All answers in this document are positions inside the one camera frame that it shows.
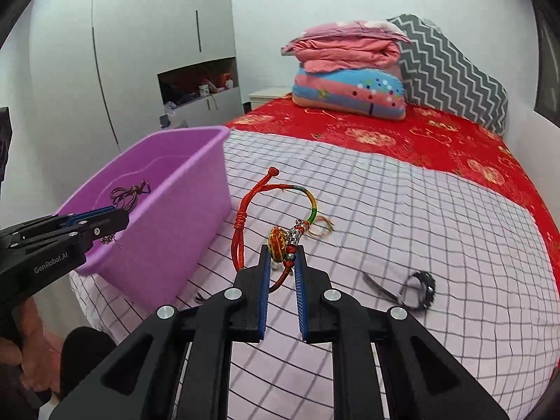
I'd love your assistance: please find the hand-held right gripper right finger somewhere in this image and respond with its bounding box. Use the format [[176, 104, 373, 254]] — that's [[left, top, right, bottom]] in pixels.
[[294, 245, 510, 420]]

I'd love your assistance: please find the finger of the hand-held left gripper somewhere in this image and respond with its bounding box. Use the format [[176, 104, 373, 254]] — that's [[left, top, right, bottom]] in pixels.
[[9, 208, 131, 251], [0, 206, 118, 240]]

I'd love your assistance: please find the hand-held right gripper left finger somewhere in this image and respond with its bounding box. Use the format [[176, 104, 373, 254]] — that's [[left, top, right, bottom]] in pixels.
[[49, 245, 272, 420]]

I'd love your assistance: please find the thin silver chain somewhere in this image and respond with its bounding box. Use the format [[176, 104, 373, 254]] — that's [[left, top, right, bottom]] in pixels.
[[101, 235, 132, 264]]

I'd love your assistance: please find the brown cord bracelet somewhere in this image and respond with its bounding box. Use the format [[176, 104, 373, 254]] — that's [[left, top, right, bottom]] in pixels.
[[110, 180, 151, 209]]

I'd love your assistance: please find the purple plastic tub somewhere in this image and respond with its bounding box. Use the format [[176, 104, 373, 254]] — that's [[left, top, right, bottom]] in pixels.
[[56, 126, 232, 298]]

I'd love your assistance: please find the red cord beaded bracelet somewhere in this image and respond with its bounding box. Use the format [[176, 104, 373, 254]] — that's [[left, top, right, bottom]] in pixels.
[[232, 167, 319, 292]]

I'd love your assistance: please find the person's left hand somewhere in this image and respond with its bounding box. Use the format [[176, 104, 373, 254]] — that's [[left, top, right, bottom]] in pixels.
[[0, 297, 58, 399]]

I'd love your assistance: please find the person's dark clothed leg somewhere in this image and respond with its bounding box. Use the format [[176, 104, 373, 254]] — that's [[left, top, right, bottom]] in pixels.
[[60, 326, 117, 399]]

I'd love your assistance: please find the pink checked bed sheet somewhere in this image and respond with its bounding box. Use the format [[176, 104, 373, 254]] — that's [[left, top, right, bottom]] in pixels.
[[70, 129, 558, 420]]

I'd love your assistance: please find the black wristwatch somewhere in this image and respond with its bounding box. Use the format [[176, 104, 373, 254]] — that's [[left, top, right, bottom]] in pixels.
[[362, 270, 437, 311]]

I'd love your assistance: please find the clutter in wardrobe niche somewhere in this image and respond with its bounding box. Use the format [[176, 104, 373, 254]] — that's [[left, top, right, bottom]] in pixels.
[[160, 69, 240, 110]]

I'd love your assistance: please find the red patterned bed sheet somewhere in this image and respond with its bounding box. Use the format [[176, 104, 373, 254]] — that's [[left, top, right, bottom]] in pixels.
[[221, 95, 560, 272]]

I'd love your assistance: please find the white wardrobe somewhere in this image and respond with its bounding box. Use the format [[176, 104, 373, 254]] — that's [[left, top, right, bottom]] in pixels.
[[28, 0, 244, 176]]

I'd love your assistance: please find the white nightstand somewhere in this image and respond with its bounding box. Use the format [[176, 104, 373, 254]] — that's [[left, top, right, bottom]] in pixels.
[[248, 86, 292, 113]]

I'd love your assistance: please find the colourful striped pillow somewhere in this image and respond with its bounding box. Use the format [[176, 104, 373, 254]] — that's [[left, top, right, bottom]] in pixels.
[[292, 66, 407, 121]]

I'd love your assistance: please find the folded pink quilt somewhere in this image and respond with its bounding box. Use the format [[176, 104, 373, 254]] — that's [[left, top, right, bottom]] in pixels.
[[281, 20, 412, 74]]

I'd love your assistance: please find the grey chevron pillow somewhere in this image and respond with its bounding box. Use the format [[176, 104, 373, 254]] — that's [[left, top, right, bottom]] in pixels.
[[387, 14, 509, 134]]

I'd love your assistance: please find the thin yellow string bracelet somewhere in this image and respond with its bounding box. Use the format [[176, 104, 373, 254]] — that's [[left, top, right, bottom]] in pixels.
[[306, 218, 337, 240]]

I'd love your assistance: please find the white bed frame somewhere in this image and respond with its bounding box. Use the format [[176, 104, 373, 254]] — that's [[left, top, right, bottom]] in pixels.
[[503, 96, 560, 143]]

